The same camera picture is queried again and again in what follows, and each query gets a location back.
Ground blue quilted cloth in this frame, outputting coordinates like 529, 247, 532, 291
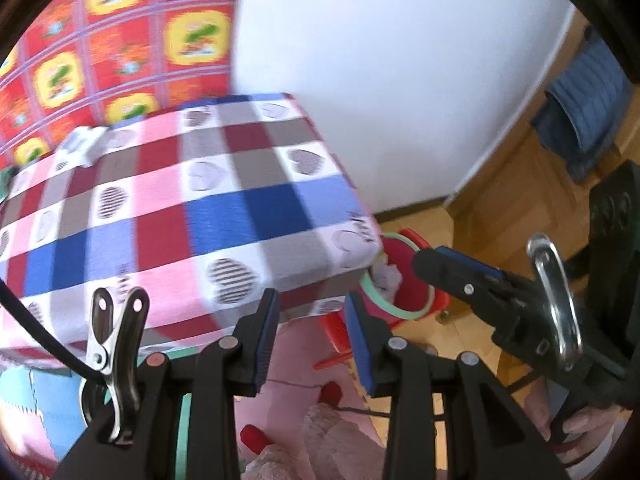
532, 35, 633, 183

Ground red fluffy slipper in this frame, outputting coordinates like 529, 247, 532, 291
320, 382, 346, 406
240, 425, 271, 456

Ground pink fuzzy slipper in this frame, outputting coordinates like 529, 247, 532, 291
240, 330, 396, 480

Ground red bin with green rim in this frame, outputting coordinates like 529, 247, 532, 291
315, 230, 451, 368

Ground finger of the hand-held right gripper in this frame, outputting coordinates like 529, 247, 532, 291
410, 246, 506, 311

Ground colourful foam floor mat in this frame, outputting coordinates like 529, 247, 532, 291
0, 360, 101, 461

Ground red bin lid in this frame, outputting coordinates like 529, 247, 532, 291
397, 227, 451, 311

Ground red floral headboard cloth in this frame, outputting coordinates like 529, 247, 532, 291
0, 0, 238, 171

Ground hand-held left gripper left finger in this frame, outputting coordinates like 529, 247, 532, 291
57, 287, 281, 480

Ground white printed plastic bag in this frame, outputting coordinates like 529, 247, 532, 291
372, 260, 403, 293

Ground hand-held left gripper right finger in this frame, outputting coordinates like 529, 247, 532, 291
345, 290, 571, 480

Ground person's right hand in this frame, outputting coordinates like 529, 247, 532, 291
530, 382, 621, 466

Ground checked heart blanket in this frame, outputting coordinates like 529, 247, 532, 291
0, 92, 383, 361

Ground metal spring clip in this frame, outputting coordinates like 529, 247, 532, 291
526, 232, 585, 373
80, 287, 151, 446

